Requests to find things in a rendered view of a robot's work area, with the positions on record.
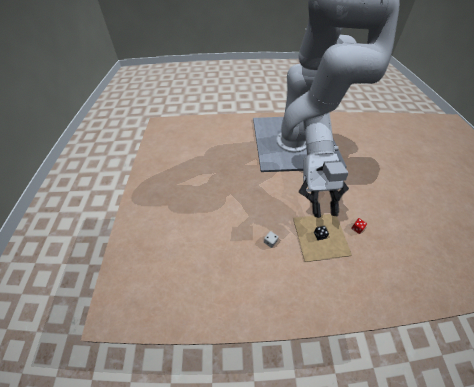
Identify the black die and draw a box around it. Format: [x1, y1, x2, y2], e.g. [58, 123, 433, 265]
[314, 226, 329, 240]

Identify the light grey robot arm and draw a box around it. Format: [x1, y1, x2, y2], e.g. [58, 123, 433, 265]
[277, 0, 400, 155]

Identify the tan mat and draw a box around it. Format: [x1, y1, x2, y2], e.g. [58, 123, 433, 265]
[293, 214, 352, 262]

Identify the red die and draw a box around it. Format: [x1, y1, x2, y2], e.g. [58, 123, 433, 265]
[351, 218, 367, 234]

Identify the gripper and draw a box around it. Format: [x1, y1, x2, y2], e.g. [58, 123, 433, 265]
[299, 151, 349, 218]

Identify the grey die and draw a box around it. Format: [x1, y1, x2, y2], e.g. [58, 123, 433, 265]
[264, 231, 279, 248]

